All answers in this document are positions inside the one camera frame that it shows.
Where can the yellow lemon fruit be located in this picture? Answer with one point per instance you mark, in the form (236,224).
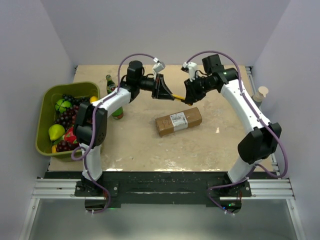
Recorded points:
(93,99)

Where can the red dragon fruit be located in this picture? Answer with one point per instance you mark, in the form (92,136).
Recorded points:
(70,137)

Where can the lower dark red grapes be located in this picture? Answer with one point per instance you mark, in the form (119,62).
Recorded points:
(65,146)

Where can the olive green plastic bin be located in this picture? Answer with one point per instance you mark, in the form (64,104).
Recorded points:
(48,113)

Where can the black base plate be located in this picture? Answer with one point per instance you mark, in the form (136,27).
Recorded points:
(116,188)

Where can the dark black grape bunch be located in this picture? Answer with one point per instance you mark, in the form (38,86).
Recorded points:
(75,100)

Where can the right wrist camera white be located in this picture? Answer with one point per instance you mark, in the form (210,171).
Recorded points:
(191,68)

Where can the green glass bottle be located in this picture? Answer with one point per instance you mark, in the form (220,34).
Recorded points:
(110,86)
(118,114)

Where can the brown cardboard express box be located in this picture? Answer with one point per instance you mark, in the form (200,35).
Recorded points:
(178,121)

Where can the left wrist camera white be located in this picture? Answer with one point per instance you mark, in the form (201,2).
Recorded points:
(158,66)

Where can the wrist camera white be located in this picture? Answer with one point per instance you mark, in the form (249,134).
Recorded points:
(191,68)
(158,66)

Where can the red purple grape bunch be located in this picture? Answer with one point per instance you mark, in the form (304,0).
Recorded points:
(67,119)

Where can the yellow utility knife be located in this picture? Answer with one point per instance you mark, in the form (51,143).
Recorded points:
(178,98)

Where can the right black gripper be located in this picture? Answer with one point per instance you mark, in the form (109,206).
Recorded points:
(191,96)

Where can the beige cup bottle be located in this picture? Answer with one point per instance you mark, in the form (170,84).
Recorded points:
(260,95)

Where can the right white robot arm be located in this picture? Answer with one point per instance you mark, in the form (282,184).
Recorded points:
(261,136)

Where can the yellow green pear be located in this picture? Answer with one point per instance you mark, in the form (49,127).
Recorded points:
(56,131)

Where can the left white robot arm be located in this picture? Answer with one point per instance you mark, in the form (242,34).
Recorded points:
(90,127)

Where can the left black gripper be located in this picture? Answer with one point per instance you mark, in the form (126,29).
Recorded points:
(161,90)

